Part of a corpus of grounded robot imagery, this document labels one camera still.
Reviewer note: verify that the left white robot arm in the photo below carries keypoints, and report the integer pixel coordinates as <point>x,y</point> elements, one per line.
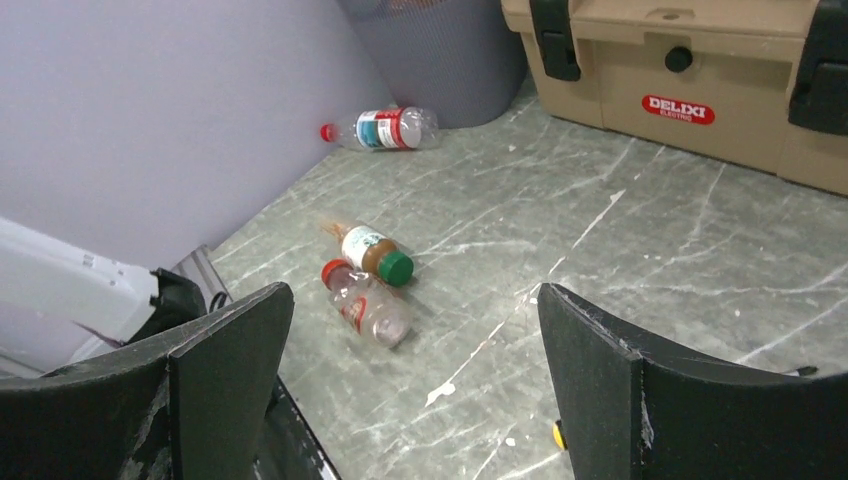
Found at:
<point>61,304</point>

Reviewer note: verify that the clear bottle red cap front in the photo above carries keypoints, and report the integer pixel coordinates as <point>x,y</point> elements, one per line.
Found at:
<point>372,309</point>

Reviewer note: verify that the yellow black screwdriver left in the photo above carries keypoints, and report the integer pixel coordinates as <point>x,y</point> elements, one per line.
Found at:
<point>558,436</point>

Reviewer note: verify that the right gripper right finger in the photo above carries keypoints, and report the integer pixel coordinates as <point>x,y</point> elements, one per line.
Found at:
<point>636,405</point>

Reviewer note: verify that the red label bottle by bin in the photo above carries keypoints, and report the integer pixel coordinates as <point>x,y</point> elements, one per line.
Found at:
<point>389,129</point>

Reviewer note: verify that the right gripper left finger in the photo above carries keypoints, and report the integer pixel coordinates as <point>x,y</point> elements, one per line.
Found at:
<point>188,403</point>

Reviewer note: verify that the grey mesh waste bin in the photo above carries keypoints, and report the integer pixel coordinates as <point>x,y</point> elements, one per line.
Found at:
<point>457,58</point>

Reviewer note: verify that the tan plastic toolbox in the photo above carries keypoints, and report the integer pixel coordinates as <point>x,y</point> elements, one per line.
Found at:
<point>761,84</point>

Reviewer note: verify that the brown tea bottle green cap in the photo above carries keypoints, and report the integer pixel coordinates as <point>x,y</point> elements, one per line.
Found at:
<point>370,251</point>

